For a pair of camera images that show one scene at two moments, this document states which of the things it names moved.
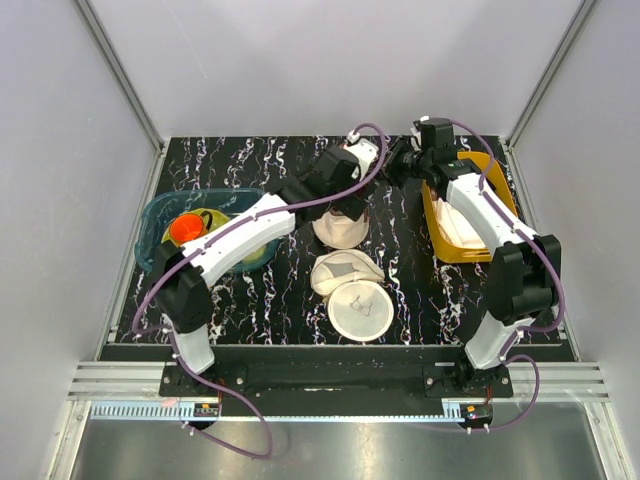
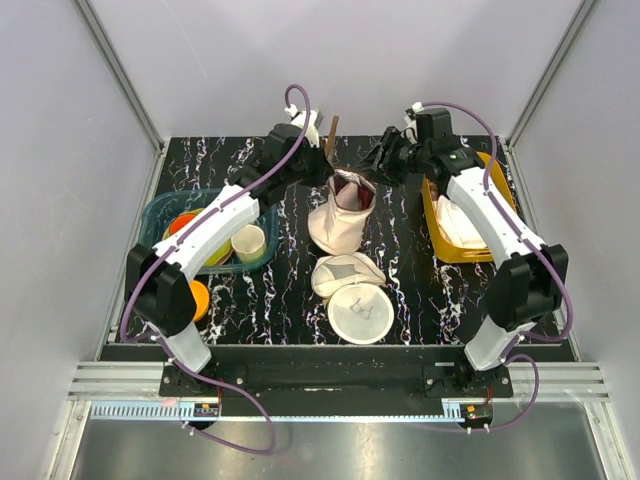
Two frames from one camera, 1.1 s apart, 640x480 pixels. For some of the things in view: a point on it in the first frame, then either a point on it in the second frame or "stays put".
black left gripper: x=353 y=206 to x=323 y=169
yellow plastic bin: x=445 y=250 stays put
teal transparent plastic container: x=178 y=214 stays put
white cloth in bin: x=456 y=229 stays put
